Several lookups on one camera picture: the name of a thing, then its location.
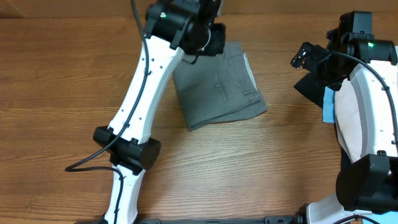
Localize grey shorts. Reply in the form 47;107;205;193
174;42;268;131

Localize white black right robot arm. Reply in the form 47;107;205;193
291;11;397;223

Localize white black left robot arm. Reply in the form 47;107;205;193
93;0;225;223

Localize black folded garment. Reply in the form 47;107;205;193
294;73;325;108

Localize light blue garment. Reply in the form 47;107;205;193
322;87;335;123

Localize beige shorts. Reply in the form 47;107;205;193
334;45;398;164

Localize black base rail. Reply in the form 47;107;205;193
74;215;312;224

